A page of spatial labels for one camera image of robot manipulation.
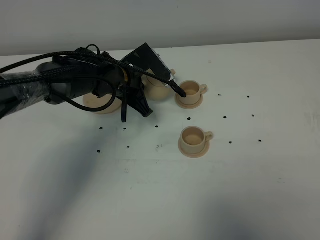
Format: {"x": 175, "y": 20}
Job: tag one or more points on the teacup saucer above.
{"x": 188, "y": 106}
{"x": 194, "y": 155}

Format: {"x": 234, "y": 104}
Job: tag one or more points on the near brown teacup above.
{"x": 193, "y": 139}

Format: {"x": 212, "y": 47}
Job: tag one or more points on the teapot saucer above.
{"x": 92, "y": 101}

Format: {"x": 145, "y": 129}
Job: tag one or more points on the black left camera bracket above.
{"x": 142, "y": 57}

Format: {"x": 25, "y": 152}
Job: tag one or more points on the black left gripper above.
{"x": 131, "y": 89}

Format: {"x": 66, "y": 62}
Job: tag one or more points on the brown teacup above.
{"x": 191, "y": 85}
{"x": 193, "y": 139}

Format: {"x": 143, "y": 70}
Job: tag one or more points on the near teacup saucer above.
{"x": 194, "y": 155}

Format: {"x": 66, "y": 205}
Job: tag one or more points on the far brown teacup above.
{"x": 191, "y": 85}

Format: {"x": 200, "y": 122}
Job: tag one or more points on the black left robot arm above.
{"x": 55, "y": 84}

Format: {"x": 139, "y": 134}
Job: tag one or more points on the far teacup saucer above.
{"x": 188, "y": 106}

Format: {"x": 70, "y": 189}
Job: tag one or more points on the brown clay teapot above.
{"x": 154, "y": 89}

